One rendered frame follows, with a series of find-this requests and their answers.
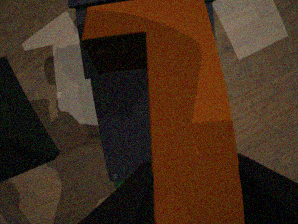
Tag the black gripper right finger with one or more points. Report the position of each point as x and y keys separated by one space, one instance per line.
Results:
x=268 y=198

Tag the orange l-shaped part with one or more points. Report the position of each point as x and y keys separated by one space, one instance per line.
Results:
x=194 y=155

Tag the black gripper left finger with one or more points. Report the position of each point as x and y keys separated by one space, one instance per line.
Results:
x=131 y=203

